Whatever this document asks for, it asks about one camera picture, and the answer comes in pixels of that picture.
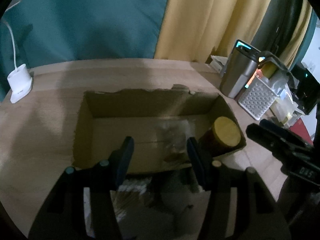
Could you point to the grey cloth glove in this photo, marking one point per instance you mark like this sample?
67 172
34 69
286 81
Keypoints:
175 195

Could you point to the white desk lamp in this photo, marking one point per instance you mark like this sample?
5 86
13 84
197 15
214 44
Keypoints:
19 82

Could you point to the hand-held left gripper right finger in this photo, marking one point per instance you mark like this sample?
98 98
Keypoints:
197 161

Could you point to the white perforated plastic basket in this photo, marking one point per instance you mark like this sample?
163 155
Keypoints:
255 100

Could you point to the yellow curtain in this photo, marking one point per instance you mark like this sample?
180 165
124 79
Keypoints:
212 17

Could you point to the teal curtain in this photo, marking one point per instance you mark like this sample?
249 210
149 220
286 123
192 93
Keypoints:
87 17

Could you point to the black device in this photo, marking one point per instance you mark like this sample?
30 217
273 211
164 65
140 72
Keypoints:
306 90

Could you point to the white glove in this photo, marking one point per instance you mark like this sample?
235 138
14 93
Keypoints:
86 205

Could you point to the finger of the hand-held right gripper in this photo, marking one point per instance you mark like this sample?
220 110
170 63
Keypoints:
265 136
280 130

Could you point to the cardboard box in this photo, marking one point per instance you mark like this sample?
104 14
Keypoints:
140 105

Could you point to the dark grey curtain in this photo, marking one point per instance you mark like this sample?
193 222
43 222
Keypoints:
280 17

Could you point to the brown jar with yellow lid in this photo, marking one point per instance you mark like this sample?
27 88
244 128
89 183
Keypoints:
226 131

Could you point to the white paper stack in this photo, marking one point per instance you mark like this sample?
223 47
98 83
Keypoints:
217 63

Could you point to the clear plastic bag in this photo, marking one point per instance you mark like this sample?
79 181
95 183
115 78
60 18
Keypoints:
280 85

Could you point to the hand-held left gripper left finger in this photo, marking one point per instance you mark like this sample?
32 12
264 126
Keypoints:
125 160

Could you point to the bag of cotton swabs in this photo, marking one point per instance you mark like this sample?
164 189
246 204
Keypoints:
132 187

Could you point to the clear packets with yellow contents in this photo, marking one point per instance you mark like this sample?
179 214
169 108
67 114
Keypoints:
285 110

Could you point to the stainless steel tumbler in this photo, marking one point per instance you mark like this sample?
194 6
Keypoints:
235 72

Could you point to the red flat item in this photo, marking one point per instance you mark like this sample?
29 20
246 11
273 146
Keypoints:
300 130

